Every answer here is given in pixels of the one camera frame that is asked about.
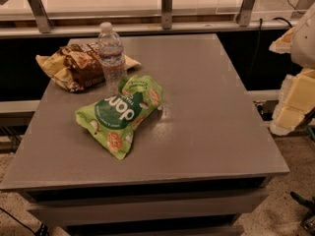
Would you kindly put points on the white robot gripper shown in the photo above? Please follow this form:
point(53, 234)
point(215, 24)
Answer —
point(305, 44)

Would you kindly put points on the clear plastic water bottle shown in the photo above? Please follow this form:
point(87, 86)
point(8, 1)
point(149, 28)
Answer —
point(112, 59)

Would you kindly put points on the grey drawer cabinet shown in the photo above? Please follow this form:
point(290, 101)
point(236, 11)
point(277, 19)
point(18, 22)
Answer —
point(204, 155)

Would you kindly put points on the green snack bag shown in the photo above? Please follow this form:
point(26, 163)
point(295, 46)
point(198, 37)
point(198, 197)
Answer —
point(113, 121)

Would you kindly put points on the brown yellow chip bag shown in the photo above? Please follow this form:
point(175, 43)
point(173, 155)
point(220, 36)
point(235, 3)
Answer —
point(76, 67)

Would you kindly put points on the metal rail frame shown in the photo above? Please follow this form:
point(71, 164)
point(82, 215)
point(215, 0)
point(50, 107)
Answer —
point(70, 18)

